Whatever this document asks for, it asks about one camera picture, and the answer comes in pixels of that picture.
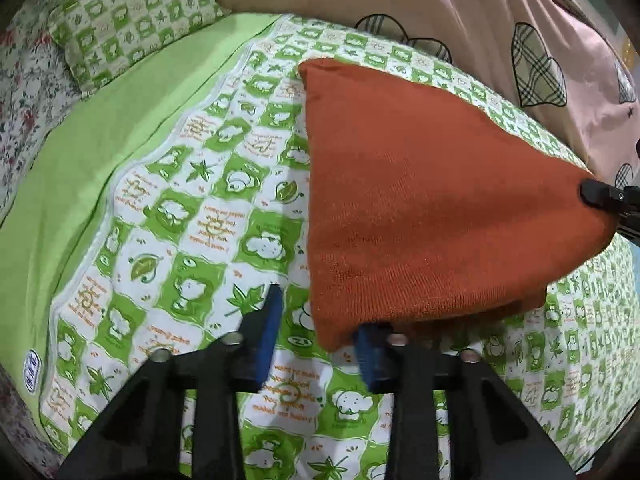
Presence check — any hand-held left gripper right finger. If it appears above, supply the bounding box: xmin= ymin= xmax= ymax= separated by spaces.
xmin=352 ymin=322 xmax=576 ymax=480

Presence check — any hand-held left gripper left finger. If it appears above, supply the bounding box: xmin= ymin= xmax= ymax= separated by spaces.
xmin=57 ymin=284 xmax=285 ymax=480

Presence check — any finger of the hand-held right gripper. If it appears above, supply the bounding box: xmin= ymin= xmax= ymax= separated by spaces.
xmin=617 ymin=212 xmax=640 ymax=242
xmin=579 ymin=177 xmax=640 ymax=213

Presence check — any orange knit sweater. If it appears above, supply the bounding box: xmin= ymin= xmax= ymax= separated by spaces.
xmin=297 ymin=57 xmax=622 ymax=353

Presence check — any green printed checked blanket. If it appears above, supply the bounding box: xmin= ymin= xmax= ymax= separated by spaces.
xmin=37 ymin=12 xmax=640 ymax=480

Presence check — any pink quilt with plaid hearts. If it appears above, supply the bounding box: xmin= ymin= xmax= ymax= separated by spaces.
xmin=192 ymin=0 xmax=640 ymax=182

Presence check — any plain green bed sheet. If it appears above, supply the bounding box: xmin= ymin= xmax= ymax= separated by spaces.
xmin=0 ymin=12 xmax=287 ymax=427

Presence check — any green checked pillow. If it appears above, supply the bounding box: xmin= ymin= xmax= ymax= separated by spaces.
xmin=47 ymin=0 xmax=232 ymax=99

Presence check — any floral quilt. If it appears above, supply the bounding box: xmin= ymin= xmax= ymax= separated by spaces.
xmin=0 ymin=0 xmax=122 ymax=478

